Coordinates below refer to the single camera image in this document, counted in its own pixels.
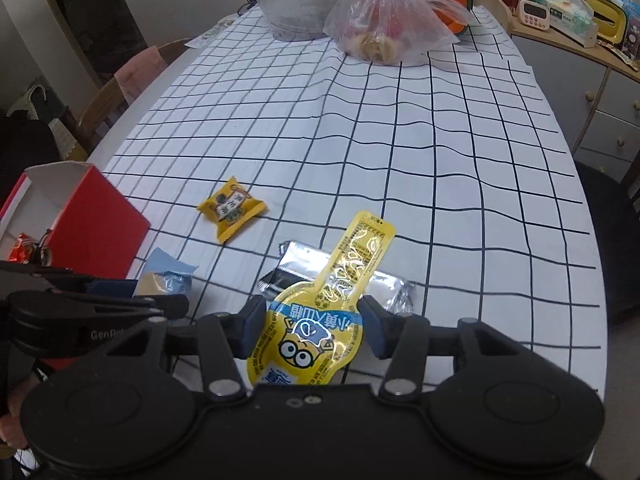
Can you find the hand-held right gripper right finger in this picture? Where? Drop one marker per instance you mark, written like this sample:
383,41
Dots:
375,331

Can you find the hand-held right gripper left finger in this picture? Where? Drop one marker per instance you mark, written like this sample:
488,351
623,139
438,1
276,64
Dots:
252,326

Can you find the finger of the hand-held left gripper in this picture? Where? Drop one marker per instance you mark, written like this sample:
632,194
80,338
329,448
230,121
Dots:
110,287
160,305

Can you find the light blue snack packet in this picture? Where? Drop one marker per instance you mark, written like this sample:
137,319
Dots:
167,272

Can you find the yellow jelly pouch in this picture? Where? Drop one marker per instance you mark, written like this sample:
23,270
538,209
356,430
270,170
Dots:
305,330

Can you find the red cardboard box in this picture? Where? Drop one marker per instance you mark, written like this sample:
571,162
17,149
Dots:
95,230

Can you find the person's left hand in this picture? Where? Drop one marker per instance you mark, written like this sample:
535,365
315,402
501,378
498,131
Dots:
11,410

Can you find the silver foil packet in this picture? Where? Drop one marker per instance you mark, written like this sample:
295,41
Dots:
300,265

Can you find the small yellow snack packet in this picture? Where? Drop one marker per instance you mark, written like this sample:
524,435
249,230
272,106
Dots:
231,207

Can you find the dark clothing pile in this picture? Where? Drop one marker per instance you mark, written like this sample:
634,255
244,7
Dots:
25,150

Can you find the white grid tablecloth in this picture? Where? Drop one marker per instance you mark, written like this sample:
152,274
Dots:
375,150

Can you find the pink cloth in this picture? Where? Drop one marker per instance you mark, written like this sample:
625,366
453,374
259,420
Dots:
140,75

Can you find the wooden chair with black cushion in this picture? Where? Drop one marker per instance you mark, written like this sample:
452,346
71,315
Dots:
612,240

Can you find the white paper sheet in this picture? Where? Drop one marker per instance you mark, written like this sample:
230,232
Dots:
210,34

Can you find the dark framed panel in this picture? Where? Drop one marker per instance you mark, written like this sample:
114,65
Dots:
95,15

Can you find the grey cabinet with wooden top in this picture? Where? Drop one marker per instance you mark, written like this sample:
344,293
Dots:
570,90

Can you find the clear plastic bag with food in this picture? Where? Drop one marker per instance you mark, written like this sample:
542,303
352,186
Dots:
390,20

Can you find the white digital timer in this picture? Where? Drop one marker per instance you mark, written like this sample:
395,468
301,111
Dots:
533,14

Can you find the white tissue pack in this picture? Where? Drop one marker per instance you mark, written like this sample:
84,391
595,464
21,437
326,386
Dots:
570,20

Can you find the yellow tissue box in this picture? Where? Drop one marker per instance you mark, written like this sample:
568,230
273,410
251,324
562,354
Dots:
607,17

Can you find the blue printed box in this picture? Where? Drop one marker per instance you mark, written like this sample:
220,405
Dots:
629,25

